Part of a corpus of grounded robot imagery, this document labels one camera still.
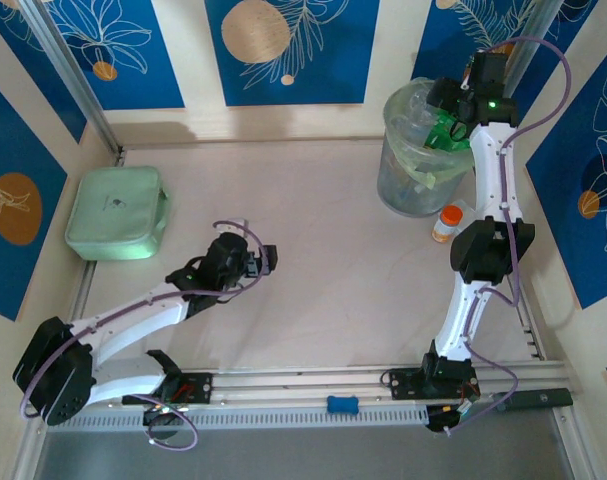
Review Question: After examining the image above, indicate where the green bottle yellow cap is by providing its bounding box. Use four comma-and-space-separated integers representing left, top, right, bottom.
423, 110, 473, 155

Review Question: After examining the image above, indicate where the clear plastic bottle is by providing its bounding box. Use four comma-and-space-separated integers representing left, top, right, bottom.
390, 113, 434, 151

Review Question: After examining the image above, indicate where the pale green bin liner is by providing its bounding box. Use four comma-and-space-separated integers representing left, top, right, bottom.
382, 76, 477, 190

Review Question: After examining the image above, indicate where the clear plastic trash bin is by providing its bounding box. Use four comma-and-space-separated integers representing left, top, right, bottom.
376, 82, 477, 219

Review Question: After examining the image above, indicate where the clear plastic cup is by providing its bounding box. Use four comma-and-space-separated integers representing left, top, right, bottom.
451, 198, 479, 221

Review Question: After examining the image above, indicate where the mint green zip pouch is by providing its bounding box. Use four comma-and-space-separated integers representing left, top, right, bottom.
64, 165, 172, 262

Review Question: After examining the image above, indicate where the orange cap pill bottle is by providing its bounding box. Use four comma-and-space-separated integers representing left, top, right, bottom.
431, 204, 465, 245

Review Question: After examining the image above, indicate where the blue bone shaped object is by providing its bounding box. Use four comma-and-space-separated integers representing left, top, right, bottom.
326, 394, 361, 416

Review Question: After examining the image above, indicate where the black flat bar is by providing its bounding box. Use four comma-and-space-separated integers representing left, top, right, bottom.
496, 387, 575, 413

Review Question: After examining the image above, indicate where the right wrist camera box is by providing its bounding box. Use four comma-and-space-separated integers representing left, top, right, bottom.
461, 51, 508, 96

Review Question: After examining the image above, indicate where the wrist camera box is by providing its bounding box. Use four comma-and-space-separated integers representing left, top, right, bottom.
461, 51, 508, 96
204, 216, 250, 274

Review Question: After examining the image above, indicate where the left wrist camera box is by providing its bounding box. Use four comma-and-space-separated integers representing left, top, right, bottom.
204, 216, 250, 274

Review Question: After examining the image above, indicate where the aluminium frame post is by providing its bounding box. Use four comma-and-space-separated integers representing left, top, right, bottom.
487, 0, 559, 116
20, 0, 127, 166

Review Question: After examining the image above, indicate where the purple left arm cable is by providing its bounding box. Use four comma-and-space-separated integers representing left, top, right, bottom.
21, 219, 274, 451

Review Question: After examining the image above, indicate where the aluminium side rail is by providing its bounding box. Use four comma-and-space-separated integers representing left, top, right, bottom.
60, 259, 98, 351
515, 287, 549, 361

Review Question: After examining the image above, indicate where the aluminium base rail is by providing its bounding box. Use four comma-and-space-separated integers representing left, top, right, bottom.
180, 360, 582, 404

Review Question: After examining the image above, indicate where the grey slotted cable duct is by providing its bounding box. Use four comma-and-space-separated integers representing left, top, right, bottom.
75, 403, 430, 430

